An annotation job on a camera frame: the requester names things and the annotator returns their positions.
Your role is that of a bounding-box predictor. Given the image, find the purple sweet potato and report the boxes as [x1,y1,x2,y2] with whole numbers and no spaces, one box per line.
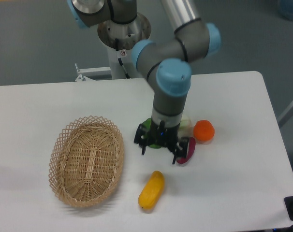
[176,137,196,164]

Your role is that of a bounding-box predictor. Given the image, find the green bok choy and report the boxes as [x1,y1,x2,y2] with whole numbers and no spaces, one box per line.
[142,115,192,137]

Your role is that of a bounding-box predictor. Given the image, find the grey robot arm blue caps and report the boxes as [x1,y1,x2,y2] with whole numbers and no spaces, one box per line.
[67,0,221,164]

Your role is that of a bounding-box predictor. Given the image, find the white metal base frame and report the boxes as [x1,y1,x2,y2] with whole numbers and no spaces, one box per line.
[74,63,112,82]

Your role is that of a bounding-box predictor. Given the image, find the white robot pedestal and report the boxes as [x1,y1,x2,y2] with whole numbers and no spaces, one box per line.
[106,46,142,79]

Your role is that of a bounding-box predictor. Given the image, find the woven wicker basket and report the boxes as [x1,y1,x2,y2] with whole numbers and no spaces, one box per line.
[48,116,124,207]

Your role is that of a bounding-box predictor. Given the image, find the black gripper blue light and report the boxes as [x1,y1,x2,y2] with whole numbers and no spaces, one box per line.
[133,119,190,165]

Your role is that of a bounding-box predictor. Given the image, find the orange tangerine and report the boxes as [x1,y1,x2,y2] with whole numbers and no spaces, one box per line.
[193,120,215,142]

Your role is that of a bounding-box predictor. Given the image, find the blue object top right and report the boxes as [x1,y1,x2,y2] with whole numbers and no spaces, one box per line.
[278,0,293,22]

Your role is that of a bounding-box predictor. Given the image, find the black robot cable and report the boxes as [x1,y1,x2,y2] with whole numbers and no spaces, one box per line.
[114,38,131,79]

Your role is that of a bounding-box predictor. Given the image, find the yellow mango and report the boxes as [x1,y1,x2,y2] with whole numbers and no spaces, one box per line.
[138,171,165,210]

